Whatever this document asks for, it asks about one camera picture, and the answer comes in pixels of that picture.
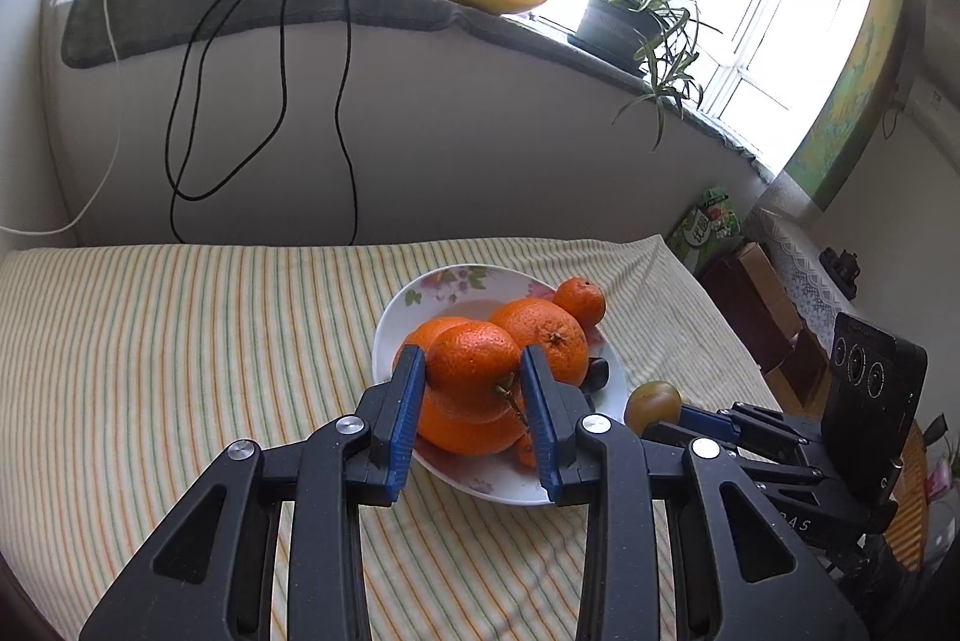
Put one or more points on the striped tablecloth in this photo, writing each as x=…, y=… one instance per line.
x=187, y=349

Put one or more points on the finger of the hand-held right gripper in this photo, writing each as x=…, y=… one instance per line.
x=701, y=420
x=664, y=435

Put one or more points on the green snack package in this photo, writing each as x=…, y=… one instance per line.
x=705, y=229

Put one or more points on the smooth large orange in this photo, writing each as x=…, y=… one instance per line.
x=465, y=435

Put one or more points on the small kumquat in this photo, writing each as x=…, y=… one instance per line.
x=526, y=451

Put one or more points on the mandarin with stem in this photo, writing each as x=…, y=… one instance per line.
x=469, y=364

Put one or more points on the dark plum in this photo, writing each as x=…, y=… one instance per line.
x=598, y=373

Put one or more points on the dark small figurine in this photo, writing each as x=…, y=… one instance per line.
x=840, y=266

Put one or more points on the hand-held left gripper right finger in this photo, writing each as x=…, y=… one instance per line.
x=540, y=423

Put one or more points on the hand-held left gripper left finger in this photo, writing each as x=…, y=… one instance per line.
x=405, y=416

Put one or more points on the white lace cloth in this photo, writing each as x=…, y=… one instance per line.
x=810, y=289

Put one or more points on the floral white plate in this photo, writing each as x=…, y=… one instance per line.
x=487, y=480

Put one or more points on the green-brown round fruit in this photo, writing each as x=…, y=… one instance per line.
x=652, y=405

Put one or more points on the brown cardboard box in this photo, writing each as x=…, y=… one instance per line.
x=765, y=304

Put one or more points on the potted spider plant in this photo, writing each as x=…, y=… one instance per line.
x=607, y=23

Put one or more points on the bumpy large orange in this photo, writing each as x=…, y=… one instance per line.
x=544, y=330

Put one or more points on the green yellow wall poster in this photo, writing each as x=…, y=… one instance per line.
x=847, y=109

